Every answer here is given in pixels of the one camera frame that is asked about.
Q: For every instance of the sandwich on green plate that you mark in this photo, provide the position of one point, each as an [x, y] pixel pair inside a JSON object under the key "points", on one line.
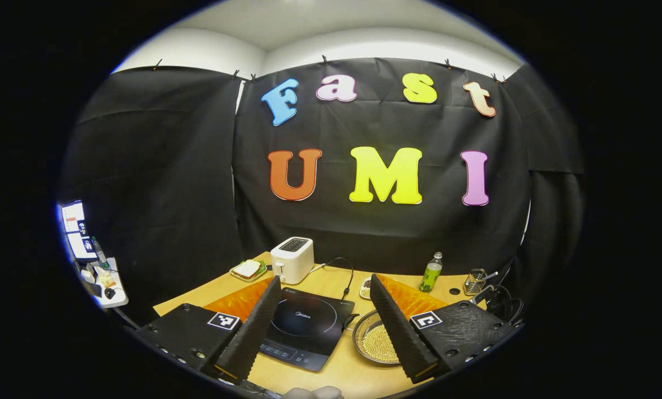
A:
{"points": [[247, 270]]}

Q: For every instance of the black induction cooktop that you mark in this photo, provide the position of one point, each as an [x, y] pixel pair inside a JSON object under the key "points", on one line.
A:
{"points": [[308, 327]]}

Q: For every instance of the stainless steel pot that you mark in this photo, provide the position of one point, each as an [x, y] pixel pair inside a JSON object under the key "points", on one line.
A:
{"points": [[364, 321]]}

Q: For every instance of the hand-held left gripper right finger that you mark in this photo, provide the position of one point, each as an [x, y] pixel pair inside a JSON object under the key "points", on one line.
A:
{"points": [[400, 330]]}

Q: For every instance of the pile of pale beans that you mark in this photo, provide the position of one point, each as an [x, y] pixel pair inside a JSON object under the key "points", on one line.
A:
{"points": [[378, 346]]}

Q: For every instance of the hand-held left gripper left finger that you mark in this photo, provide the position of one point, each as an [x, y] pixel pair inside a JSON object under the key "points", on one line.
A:
{"points": [[256, 332]]}

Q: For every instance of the blue-framed display board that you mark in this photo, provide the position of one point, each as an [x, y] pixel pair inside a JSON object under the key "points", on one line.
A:
{"points": [[76, 227]]}

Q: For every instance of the white divided bean tray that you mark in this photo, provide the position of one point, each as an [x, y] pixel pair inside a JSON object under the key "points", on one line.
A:
{"points": [[365, 288]]}

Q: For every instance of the green label plastic bottle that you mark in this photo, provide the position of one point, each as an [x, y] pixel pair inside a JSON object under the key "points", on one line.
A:
{"points": [[430, 274]]}

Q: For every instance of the white side table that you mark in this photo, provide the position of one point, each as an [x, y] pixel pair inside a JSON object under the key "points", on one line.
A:
{"points": [[114, 299]]}

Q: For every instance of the black computer mouse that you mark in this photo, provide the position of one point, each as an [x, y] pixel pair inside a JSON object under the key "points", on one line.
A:
{"points": [[109, 293]]}

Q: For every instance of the white toaster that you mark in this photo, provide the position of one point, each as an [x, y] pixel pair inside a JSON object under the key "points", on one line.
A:
{"points": [[292, 260]]}

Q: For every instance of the row of black cloth clips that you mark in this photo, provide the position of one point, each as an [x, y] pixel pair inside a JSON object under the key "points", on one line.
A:
{"points": [[324, 59]]}

